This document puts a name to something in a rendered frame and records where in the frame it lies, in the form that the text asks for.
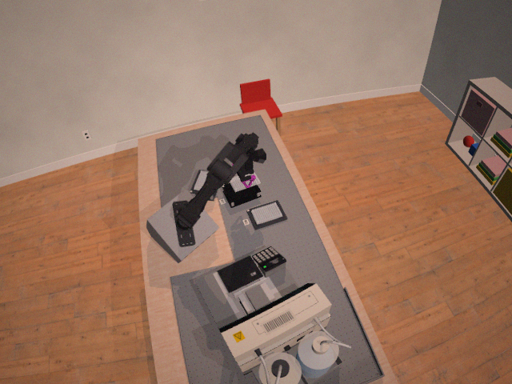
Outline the white well plate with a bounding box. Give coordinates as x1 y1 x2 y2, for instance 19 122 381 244
230 172 261 192
194 170 209 190
251 202 282 225

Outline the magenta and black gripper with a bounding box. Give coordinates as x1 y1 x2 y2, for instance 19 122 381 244
237 163 256 188

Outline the white plastic bottle with tube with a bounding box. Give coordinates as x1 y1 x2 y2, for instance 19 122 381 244
296 331 339 378

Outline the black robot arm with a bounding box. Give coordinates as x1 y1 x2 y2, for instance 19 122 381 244
173 132 266 247

